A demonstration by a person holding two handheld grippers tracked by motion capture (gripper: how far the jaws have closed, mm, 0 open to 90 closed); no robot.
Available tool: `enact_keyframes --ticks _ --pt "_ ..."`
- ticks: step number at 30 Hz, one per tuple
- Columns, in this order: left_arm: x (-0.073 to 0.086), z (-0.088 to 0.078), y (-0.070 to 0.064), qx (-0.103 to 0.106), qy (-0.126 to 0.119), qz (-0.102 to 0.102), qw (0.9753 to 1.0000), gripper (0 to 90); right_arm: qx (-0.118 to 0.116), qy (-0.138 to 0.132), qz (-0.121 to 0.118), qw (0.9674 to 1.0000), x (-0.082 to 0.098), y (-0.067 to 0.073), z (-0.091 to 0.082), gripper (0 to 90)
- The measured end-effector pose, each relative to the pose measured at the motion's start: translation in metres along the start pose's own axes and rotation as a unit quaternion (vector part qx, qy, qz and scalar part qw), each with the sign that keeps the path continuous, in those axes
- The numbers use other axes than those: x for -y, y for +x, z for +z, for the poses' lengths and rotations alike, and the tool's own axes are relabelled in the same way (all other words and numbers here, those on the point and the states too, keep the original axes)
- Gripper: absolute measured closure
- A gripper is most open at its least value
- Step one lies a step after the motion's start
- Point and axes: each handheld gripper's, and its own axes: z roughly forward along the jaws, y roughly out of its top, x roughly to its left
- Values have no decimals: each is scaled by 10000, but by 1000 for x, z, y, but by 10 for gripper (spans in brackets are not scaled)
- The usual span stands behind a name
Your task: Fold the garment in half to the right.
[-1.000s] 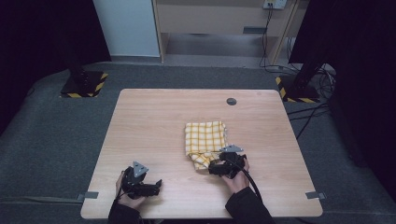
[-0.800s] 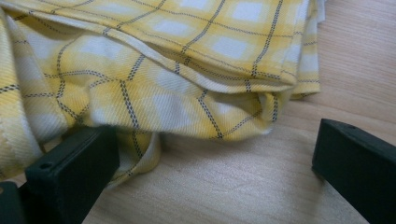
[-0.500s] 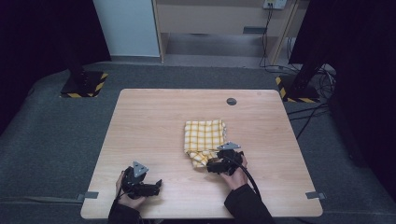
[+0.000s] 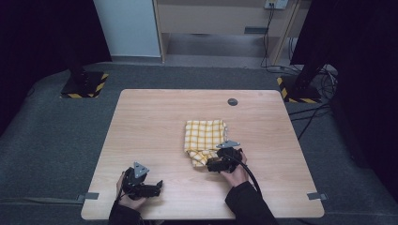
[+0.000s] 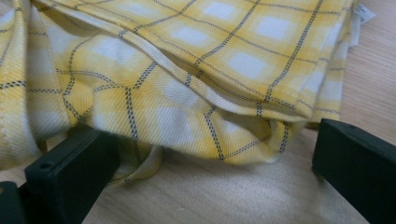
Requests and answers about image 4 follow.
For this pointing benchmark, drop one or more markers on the person's left hand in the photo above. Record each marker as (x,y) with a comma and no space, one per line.
(131,203)

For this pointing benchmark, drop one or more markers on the white panel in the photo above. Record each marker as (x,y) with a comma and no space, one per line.
(128,28)

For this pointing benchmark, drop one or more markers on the white power strip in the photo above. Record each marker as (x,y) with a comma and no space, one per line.
(277,3)

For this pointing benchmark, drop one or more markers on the black curtain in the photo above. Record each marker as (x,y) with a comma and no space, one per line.
(366,78)
(40,47)

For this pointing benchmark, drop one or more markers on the grey cabinet label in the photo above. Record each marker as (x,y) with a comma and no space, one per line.
(256,30)

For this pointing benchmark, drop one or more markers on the black stand with striped base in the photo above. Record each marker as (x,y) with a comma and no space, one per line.
(302,90)
(83,84)

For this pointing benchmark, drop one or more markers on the grey table edge bracket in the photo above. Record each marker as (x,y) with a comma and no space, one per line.
(316,196)
(89,196)

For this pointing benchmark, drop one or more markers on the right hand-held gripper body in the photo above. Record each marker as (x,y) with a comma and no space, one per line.
(230,159)

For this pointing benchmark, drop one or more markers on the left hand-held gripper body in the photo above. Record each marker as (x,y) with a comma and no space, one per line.
(134,181)

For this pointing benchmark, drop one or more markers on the yellow plaid shirt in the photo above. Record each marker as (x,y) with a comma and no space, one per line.
(203,137)

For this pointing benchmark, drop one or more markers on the grey round table grommet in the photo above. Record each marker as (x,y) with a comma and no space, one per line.
(232,102)

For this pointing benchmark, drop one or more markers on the person's right hand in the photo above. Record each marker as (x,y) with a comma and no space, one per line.
(237,176)

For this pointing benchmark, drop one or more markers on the light wooden cabinet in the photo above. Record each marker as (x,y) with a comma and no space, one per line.
(203,18)

